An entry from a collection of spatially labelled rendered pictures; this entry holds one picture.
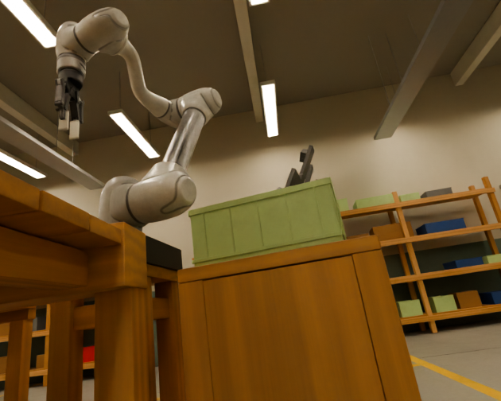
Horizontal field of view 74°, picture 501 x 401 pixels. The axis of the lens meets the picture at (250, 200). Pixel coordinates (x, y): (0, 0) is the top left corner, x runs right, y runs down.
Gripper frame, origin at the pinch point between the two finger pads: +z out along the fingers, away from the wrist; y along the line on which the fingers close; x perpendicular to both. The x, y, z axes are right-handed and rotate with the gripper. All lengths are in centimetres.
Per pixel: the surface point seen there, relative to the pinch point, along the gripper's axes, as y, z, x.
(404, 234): 448, -18, -276
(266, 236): -5, 47, -59
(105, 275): -19, 53, -22
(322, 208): -9, 43, -74
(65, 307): 13, 56, 7
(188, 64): 353, -329, 25
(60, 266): -29, 52, -18
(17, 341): 23, 64, 29
